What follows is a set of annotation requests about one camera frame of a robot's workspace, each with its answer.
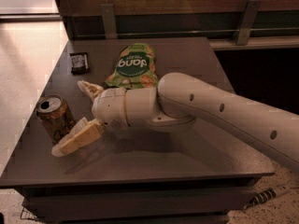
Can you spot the orange soda can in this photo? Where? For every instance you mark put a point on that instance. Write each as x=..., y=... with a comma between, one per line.
x=56, y=117

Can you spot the grey cabinet table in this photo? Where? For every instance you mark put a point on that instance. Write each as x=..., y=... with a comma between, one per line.
x=139, y=177

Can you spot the left metal bracket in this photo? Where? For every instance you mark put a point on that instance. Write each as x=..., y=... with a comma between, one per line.
x=109, y=22

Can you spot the metal bracket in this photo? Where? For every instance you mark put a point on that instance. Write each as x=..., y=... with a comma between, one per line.
x=242, y=33
x=109, y=22

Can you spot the green snack bag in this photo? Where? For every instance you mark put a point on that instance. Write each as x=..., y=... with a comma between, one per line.
x=135, y=68

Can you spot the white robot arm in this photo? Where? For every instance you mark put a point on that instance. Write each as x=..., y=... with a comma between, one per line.
x=178, y=101

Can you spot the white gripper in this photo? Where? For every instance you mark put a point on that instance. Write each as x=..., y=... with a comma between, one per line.
x=108, y=106

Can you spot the small dark snack packet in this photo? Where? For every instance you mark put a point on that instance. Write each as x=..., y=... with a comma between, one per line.
x=79, y=63

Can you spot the right metal bracket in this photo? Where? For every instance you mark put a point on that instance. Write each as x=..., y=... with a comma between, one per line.
x=242, y=33

